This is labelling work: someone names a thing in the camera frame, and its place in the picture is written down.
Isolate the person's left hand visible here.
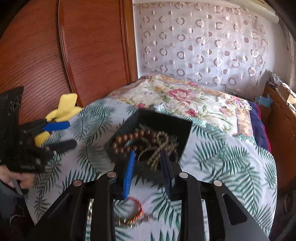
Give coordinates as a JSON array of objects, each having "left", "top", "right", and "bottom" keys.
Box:
[{"left": 0, "top": 165, "right": 35, "bottom": 189}]

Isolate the cardboard box on cabinet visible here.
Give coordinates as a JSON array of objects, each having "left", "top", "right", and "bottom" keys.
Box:
[{"left": 277, "top": 83, "right": 296, "bottom": 105}]

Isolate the circle pattern curtain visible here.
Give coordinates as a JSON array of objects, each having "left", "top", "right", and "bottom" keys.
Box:
[{"left": 133, "top": 1, "right": 268, "bottom": 89}]

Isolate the red cord bracelet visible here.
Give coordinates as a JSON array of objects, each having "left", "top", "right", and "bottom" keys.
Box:
[{"left": 115, "top": 196, "right": 158, "bottom": 229}]

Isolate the yellow plush toy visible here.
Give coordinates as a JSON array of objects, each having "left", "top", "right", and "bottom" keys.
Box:
[{"left": 34, "top": 93, "right": 83, "bottom": 147}]

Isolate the wall air conditioner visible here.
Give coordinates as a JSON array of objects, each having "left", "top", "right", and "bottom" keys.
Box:
[{"left": 229, "top": 0, "right": 279, "bottom": 24}]

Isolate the palm leaf print cloth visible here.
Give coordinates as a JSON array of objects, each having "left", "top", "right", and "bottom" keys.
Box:
[{"left": 27, "top": 98, "right": 277, "bottom": 240}]

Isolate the brown wooden bead bracelet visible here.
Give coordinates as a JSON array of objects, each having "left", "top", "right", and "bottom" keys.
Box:
[{"left": 112, "top": 129, "right": 163, "bottom": 155}]

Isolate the floral quilt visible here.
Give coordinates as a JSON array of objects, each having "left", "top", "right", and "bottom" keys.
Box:
[{"left": 108, "top": 74, "right": 253, "bottom": 136}]

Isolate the wooden side cabinet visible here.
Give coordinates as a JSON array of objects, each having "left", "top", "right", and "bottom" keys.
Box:
[{"left": 263, "top": 84, "right": 295, "bottom": 188}]

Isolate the navy blue blanket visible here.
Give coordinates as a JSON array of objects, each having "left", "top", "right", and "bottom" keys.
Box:
[{"left": 248, "top": 101, "right": 271, "bottom": 152}]

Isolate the black jewelry box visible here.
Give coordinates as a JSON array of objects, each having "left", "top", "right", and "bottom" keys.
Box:
[{"left": 104, "top": 109, "right": 192, "bottom": 175}]

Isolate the wooden wardrobe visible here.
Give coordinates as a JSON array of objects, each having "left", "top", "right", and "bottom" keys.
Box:
[{"left": 1, "top": 1, "right": 138, "bottom": 123}]

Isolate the white pearl necklace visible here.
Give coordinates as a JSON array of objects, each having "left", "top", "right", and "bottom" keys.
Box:
[{"left": 138, "top": 131, "right": 179, "bottom": 171}]

